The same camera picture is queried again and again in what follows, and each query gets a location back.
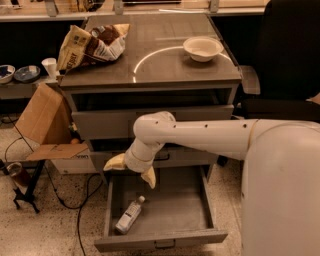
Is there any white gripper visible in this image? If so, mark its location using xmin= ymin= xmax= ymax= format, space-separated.
xmin=103 ymin=149 xmax=156 ymax=189

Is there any clear plastic bottle white label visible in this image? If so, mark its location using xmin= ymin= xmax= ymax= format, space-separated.
xmin=115 ymin=196 xmax=145 ymax=234

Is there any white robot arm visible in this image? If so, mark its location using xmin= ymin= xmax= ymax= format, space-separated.
xmin=104 ymin=111 xmax=320 ymax=256

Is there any grey middle drawer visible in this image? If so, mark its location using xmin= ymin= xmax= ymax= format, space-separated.
xmin=86 ymin=138 xmax=218 ymax=171

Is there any grey drawer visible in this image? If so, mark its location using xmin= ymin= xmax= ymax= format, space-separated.
xmin=86 ymin=138 xmax=218 ymax=171
xmin=95 ymin=166 xmax=227 ymax=253
xmin=72 ymin=89 xmax=233 ymax=140

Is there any grey top drawer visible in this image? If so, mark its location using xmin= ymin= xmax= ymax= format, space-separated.
xmin=72 ymin=89 xmax=233 ymax=140

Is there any grey bottom drawer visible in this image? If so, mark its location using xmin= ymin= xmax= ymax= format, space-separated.
xmin=95 ymin=166 xmax=227 ymax=253

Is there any grey drawer cabinet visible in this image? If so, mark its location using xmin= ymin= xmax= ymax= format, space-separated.
xmin=59 ymin=13 xmax=242 ymax=188

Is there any white printed box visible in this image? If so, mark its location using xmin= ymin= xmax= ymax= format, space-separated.
xmin=51 ymin=149 xmax=96 ymax=174

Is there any black metal stand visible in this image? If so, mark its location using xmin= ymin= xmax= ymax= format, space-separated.
xmin=0 ymin=160 xmax=45 ymax=213

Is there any brown cardboard box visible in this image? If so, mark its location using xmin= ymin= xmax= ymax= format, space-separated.
xmin=16 ymin=83 xmax=88 ymax=160

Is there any brown glass jar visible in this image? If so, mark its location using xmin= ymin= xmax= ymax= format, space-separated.
xmin=8 ymin=162 xmax=31 ymax=187

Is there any yellow brown chip bag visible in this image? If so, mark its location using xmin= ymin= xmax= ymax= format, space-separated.
xmin=57 ymin=24 xmax=130 ymax=71

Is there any white paper cup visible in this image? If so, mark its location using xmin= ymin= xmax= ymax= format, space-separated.
xmin=41 ymin=58 xmax=57 ymax=79

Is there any low grey shelf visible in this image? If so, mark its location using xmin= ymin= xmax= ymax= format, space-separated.
xmin=0 ymin=77 xmax=59 ymax=100

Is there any dark blue bowl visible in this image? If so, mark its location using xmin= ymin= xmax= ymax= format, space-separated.
xmin=14 ymin=65 xmax=41 ymax=83

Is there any white blue bowl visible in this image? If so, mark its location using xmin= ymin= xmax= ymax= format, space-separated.
xmin=0 ymin=65 xmax=15 ymax=84

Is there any black office chair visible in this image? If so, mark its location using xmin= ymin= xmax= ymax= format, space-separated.
xmin=217 ymin=0 xmax=320 ymax=168

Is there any black floor cable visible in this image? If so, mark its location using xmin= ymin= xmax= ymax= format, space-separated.
xmin=0 ymin=114 xmax=104 ymax=256

